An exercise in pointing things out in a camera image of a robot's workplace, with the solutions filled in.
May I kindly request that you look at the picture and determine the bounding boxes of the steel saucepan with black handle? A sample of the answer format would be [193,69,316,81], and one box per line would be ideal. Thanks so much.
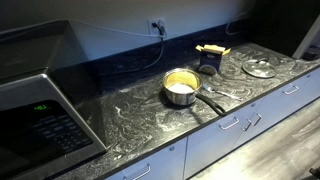
[162,68,227,117]

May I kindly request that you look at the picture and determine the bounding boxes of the blue box with yellow flaps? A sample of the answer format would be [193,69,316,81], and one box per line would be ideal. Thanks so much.
[195,44,232,76]

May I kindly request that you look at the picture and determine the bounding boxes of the looped white cable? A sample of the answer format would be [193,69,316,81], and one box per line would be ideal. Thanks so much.
[225,11,249,37]

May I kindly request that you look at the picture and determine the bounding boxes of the white wall power outlet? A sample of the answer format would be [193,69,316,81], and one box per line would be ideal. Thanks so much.
[147,17,168,38]

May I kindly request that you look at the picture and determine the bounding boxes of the silver cabinet handle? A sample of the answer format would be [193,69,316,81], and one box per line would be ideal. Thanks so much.
[282,84,300,96]
[123,163,152,180]
[241,118,253,132]
[250,113,263,127]
[218,116,241,131]

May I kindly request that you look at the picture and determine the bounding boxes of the white slanted support post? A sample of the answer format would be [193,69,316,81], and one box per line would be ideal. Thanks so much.
[292,14,320,60]

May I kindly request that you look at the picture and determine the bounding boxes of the white cabinet door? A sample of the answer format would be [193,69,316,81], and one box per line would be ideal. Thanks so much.
[183,101,264,179]
[233,68,320,149]
[104,137,188,180]

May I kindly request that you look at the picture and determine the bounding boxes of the round glass pot lid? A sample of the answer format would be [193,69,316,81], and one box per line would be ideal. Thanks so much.
[242,58,278,79]

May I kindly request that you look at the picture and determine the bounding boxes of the long white power cable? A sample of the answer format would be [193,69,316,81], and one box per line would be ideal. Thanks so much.
[65,18,160,38]

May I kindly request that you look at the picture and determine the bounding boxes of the stainless steel microwave oven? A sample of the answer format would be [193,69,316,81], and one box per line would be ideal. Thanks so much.
[0,19,108,180]

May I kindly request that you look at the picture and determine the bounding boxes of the silver metal fork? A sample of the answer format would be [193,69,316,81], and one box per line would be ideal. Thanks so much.
[201,83,244,101]

